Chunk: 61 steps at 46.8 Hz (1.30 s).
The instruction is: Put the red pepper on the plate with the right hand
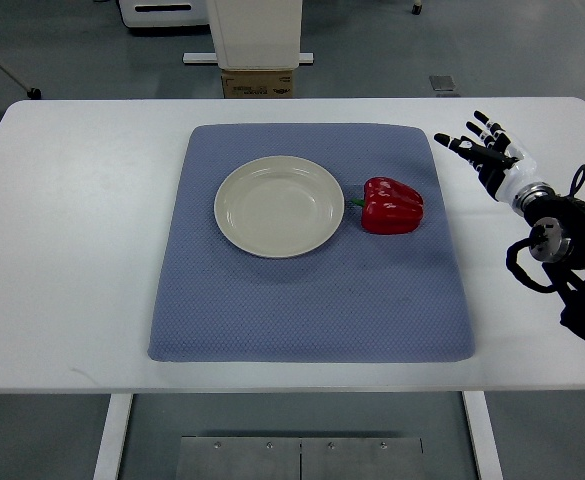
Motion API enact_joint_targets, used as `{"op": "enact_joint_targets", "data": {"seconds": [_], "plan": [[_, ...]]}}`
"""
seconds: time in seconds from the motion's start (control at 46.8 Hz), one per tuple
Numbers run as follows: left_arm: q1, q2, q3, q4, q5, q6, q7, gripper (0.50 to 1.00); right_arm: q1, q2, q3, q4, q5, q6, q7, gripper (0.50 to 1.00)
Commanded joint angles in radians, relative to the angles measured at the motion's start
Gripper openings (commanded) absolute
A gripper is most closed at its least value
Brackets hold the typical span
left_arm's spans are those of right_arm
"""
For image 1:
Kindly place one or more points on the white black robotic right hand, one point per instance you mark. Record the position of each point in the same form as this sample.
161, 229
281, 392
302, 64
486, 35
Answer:
503, 166

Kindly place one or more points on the red bell pepper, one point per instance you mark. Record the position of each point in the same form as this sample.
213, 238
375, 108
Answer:
389, 207

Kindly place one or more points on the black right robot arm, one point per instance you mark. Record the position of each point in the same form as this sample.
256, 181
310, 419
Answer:
557, 241

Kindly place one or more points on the cream round plate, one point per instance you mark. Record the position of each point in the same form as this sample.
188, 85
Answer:
279, 206

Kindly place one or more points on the metal floor plate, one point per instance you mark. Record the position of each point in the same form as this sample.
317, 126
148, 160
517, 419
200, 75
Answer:
300, 458

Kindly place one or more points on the grey floor outlet cover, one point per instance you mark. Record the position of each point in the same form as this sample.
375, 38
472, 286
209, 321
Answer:
442, 83

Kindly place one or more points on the blue textured mat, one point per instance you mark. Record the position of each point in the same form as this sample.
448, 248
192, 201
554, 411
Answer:
356, 297

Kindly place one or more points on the cardboard box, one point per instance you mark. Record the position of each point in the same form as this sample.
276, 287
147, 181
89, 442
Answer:
257, 84

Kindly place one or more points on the white table leg right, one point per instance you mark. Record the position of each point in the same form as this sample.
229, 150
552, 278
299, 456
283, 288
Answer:
483, 442

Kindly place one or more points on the white table leg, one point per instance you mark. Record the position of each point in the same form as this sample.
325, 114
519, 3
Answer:
113, 437
483, 442

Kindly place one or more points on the white machine with slot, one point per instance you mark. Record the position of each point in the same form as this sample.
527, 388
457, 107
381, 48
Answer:
163, 13

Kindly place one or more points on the white table leg left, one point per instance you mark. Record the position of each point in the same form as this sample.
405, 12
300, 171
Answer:
113, 437

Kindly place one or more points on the white pedestal column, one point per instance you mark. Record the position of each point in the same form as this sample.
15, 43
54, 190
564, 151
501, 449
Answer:
254, 35

